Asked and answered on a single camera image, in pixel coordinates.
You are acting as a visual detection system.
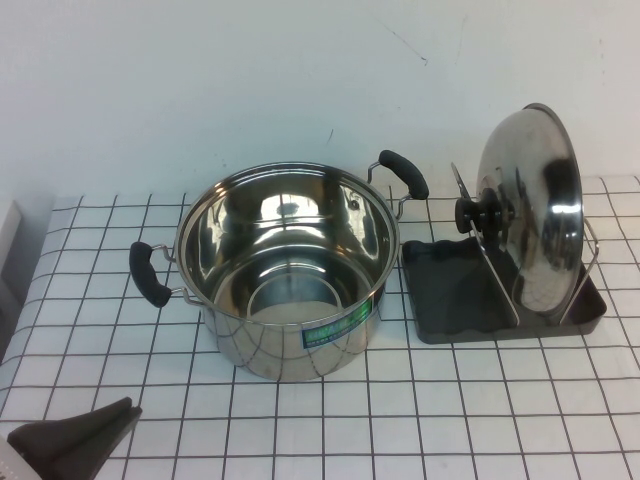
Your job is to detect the white grey board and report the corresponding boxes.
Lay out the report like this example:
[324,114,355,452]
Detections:
[0,198,27,311]

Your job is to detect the black tray wire lid rack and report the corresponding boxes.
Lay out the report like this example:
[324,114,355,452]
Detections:
[401,160,609,346]

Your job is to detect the white black-grid tablecloth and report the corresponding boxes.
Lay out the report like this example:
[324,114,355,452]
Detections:
[0,174,640,480]

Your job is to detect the stainless steel pot black handles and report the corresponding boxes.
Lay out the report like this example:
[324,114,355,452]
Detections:
[128,148,431,382]

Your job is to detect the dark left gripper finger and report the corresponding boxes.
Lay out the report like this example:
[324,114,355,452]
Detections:
[6,396,144,480]

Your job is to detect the steel pot lid black knob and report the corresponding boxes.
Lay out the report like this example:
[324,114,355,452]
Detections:
[453,103,586,322]

